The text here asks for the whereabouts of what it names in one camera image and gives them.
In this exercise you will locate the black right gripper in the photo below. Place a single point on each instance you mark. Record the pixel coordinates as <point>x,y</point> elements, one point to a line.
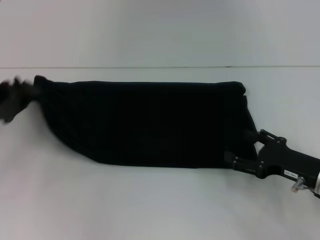
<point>282,160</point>

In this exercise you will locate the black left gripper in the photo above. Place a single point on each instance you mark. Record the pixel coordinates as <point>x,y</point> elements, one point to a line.
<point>8,105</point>

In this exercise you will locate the black shirt with FREE print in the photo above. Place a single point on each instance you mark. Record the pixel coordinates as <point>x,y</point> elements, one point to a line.
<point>150,125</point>

